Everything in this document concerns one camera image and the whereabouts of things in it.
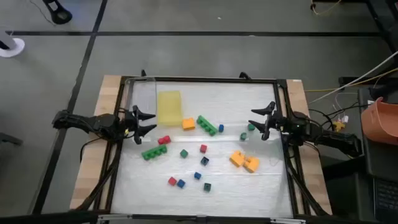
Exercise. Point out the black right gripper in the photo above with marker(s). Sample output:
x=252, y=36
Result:
x=274, y=123

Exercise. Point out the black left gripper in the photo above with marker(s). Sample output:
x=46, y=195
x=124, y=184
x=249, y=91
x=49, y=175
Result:
x=132, y=123

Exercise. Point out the red two-stud building block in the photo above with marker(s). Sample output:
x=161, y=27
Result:
x=164, y=140

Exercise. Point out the long green building block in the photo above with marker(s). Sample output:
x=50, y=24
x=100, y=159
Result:
x=154, y=152
x=206, y=125

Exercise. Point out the orange building block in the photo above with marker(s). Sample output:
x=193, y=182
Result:
x=188, y=124
x=252, y=164
x=237, y=158

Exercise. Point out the small red cube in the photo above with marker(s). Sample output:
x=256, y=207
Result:
x=203, y=148
x=172, y=181

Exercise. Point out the small dark green cube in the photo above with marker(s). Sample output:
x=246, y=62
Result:
x=207, y=187

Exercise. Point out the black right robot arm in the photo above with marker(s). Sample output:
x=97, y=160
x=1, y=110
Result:
x=323, y=135

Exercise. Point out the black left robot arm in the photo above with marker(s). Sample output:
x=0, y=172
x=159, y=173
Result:
x=93, y=123

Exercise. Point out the yellow translucent plastic bin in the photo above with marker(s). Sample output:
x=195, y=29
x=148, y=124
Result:
x=169, y=107

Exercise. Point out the clear plastic bin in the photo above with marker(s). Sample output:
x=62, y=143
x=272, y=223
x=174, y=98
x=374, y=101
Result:
x=143, y=93

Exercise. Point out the orange plastic bucket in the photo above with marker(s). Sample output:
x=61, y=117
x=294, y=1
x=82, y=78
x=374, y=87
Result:
x=381, y=121

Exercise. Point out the grey metal foot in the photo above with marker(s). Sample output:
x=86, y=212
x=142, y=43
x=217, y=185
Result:
x=11, y=139

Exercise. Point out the black stand base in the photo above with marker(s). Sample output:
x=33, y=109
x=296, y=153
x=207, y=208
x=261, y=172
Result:
x=59, y=14

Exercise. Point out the black keyboard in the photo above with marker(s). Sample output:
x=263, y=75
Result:
x=387, y=199

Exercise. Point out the white round stand base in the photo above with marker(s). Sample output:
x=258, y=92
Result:
x=14, y=48

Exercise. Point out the black tripod leg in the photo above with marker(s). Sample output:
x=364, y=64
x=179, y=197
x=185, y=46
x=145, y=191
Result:
x=377, y=18

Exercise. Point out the black metal table frame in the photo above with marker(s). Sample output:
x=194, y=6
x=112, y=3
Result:
x=217, y=80

